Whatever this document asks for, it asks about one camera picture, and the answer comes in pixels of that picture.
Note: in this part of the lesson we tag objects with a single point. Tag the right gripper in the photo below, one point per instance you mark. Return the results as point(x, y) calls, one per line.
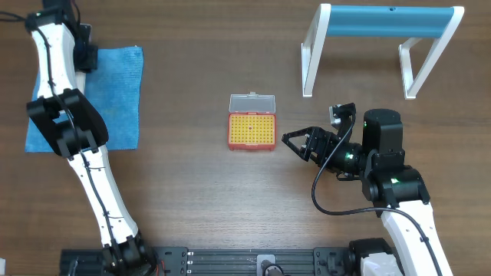
point(320, 147)

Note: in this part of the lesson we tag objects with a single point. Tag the white and blue stand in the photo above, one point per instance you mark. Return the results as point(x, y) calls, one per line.
point(383, 21)

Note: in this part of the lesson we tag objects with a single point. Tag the mounting rail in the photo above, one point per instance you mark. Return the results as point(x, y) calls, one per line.
point(230, 260)

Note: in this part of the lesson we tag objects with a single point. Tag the red and yellow tip box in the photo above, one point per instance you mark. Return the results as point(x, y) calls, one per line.
point(251, 130)

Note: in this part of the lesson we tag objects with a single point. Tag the blue cloth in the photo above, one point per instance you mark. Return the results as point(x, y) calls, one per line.
point(119, 96)

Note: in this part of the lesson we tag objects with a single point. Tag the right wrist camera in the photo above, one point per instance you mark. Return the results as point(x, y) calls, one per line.
point(335, 115)

